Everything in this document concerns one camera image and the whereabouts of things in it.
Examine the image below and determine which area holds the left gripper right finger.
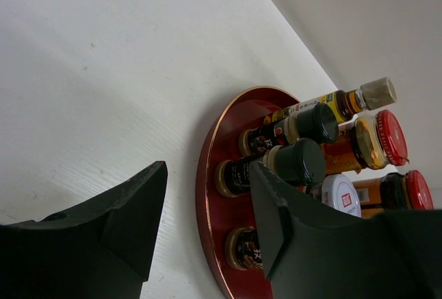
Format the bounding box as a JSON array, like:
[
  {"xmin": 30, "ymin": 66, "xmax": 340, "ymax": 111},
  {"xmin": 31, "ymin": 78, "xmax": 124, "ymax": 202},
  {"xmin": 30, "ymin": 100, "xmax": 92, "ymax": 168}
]
[{"xmin": 250, "ymin": 162, "xmax": 441, "ymax": 298}]

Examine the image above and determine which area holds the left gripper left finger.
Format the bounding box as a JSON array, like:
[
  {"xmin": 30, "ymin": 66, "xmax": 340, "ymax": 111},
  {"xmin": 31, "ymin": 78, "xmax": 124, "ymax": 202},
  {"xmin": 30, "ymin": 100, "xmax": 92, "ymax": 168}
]
[{"xmin": 1, "ymin": 161, "xmax": 168, "ymax": 298}]

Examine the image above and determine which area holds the small white lid jar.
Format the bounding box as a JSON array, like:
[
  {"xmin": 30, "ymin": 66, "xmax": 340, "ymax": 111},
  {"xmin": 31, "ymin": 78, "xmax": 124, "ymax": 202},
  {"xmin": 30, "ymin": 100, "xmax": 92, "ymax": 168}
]
[{"xmin": 302, "ymin": 174, "xmax": 362, "ymax": 218}]

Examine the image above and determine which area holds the small black cap bottle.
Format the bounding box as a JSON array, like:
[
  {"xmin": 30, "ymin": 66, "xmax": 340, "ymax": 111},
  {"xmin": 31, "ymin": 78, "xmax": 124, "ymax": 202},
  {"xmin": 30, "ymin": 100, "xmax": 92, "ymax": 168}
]
[
  {"xmin": 224, "ymin": 227, "xmax": 262, "ymax": 271},
  {"xmin": 214, "ymin": 138, "xmax": 326, "ymax": 197},
  {"xmin": 238, "ymin": 103, "xmax": 338, "ymax": 157}
]

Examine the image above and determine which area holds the red lid sauce jar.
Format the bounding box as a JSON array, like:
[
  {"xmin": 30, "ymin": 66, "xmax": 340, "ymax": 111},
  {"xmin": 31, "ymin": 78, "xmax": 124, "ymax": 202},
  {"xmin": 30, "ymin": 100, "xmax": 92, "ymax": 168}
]
[{"xmin": 353, "ymin": 170, "xmax": 434, "ymax": 219}]

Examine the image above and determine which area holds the small red lid jar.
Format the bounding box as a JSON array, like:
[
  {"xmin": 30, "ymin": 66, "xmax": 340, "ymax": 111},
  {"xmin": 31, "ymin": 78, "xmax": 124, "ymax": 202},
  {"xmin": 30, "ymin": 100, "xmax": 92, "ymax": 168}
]
[{"xmin": 319, "ymin": 109, "xmax": 410, "ymax": 175}]

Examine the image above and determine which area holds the yellow label brown bottle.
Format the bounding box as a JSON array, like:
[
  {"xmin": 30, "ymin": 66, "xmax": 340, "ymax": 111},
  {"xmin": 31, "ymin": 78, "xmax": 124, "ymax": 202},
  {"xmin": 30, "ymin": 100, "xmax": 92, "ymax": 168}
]
[{"xmin": 263, "ymin": 77, "xmax": 397, "ymax": 125}]

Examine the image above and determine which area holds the round red tray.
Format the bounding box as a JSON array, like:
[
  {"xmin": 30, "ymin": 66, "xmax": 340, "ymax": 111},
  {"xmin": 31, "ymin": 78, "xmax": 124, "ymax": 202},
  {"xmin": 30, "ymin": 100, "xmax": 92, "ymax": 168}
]
[{"xmin": 195, "ymin": 86, "xmax": 298, "ymax": 298}]

